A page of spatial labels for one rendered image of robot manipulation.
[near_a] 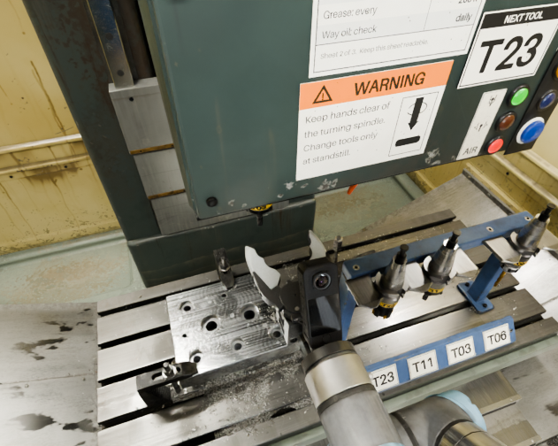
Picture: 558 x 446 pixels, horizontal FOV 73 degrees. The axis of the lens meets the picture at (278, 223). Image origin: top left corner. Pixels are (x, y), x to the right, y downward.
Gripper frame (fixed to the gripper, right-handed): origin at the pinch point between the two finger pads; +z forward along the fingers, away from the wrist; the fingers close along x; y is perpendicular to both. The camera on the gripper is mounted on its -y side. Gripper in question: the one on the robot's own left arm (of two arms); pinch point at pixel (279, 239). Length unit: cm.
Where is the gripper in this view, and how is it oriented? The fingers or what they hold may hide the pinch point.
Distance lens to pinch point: 58.8
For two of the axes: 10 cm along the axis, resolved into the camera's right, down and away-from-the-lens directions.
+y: -0.1, 6.8, 7.4
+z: -3.2, -7.0, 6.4
